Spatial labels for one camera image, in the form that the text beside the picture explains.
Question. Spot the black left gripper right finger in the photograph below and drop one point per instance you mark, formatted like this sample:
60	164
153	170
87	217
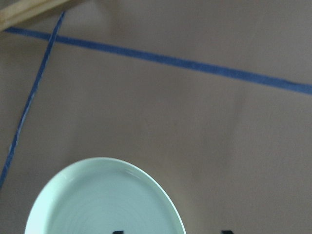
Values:
226	232

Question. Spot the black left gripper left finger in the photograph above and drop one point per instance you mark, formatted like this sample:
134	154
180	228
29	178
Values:
118	232

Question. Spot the pale green plate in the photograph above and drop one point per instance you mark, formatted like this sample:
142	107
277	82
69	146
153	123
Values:
99	196

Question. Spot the wooden dish rack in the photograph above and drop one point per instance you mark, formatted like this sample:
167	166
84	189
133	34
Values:
25	9

